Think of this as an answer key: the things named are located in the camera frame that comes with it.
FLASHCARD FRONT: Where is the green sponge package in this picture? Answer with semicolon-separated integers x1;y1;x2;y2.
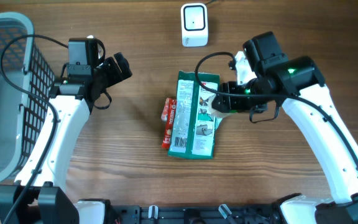
168;71;222;159

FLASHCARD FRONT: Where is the orange red snack packet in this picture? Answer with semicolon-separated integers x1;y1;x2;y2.
161;98;170;122

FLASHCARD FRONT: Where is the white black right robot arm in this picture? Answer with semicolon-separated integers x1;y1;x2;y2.
211;32;358;223

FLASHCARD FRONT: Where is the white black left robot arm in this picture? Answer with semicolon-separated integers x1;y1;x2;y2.
0;38;132;223

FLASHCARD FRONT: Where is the white barcode scanner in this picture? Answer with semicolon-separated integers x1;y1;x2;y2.
180;2;209;47

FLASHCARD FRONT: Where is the grey plastic mesh basket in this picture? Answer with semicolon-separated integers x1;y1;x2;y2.
0;12;55;182

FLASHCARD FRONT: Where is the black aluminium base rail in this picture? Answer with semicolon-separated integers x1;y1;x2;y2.
108;204;282;224

